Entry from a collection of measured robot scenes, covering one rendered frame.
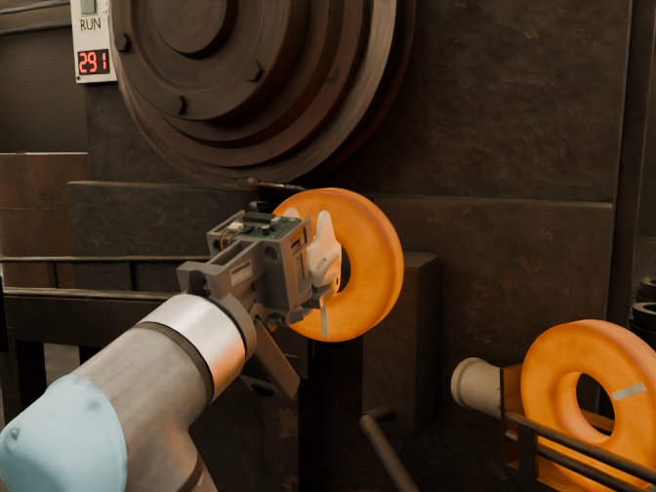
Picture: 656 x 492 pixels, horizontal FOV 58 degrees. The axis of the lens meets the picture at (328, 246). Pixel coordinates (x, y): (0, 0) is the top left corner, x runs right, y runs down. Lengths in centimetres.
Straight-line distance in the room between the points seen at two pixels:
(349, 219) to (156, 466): 30
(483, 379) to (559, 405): 10
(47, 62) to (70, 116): 98
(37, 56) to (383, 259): 1079
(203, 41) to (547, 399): 56
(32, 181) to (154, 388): 330
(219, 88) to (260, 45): 8
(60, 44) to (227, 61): 1008
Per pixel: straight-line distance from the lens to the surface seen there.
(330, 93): 76
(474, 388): 70
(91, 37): 125
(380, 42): 76
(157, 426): 37
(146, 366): 38
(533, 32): 86
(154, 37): 85
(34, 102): 1131
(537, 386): 65
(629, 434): 59
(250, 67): 73
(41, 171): 363
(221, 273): 42
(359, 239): 57
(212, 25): 77
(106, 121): 125
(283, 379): 53
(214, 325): 41
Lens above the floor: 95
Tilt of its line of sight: 10 degrees down
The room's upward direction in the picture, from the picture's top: straight up
